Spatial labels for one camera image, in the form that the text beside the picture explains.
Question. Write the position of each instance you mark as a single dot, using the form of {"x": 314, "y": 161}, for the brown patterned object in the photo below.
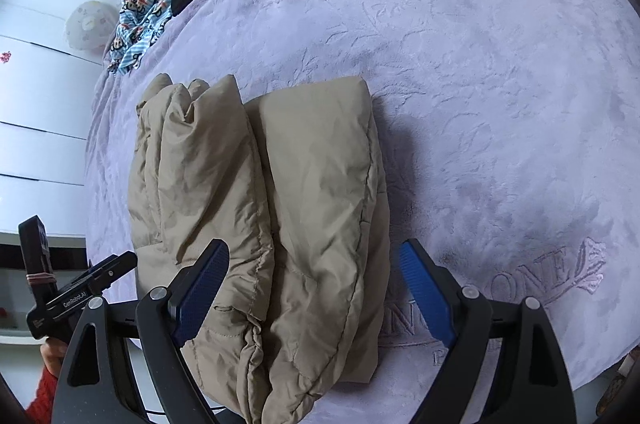
{"x": 612, "y": 391}

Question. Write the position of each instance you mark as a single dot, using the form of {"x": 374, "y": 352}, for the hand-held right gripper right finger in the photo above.
{"x": 430, "y": 299}

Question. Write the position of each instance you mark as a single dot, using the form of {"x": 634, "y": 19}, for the white wardrobe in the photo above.
{"x": 35, "y": 104}

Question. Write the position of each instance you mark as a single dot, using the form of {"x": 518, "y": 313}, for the beige puffer jacket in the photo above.
{"x": 300, "y": 204}

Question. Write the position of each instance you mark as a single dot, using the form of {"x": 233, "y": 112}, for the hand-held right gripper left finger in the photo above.
{"x": 200, "y": 299}

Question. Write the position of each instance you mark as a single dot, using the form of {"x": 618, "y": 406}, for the person's left forearm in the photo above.
{"x": 45, "y": 399}

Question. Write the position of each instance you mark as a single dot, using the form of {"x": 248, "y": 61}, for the person's left hand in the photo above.
{"x": 51, "y": 354}

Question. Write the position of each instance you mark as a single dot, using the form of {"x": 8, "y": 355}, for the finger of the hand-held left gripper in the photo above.
{"x": 112, "y": 266}

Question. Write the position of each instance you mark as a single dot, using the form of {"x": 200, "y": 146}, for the lavender plush bed blanket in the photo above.
{"x": 475, "y": 79}

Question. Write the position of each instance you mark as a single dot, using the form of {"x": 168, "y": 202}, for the round white cushion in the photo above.
{"x": 87, "y": 24}

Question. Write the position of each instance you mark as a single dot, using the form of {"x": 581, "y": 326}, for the blue cartoon printed cloth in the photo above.
{"x": 140, "y": 19}

